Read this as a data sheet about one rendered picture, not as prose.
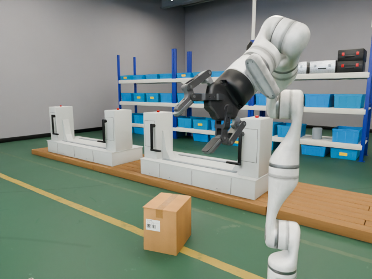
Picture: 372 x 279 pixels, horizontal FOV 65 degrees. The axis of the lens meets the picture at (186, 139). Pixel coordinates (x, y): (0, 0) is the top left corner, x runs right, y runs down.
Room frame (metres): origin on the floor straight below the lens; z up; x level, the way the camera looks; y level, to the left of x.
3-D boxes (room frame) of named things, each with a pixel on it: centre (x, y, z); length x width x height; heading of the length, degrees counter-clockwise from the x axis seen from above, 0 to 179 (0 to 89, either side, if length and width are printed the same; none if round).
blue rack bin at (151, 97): (7.02, 0.65, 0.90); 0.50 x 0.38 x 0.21; 144
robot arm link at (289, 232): (0.88, -0.32, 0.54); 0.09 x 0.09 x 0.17; 74
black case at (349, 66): (4.59, -2.55, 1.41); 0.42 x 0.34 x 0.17; 145
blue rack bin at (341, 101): (4.60, -2.58, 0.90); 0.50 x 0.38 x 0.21; 143
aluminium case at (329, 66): (4.82, -2.24, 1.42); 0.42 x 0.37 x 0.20; 146
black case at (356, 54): (4.59, -2.55, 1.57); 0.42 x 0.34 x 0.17; 143
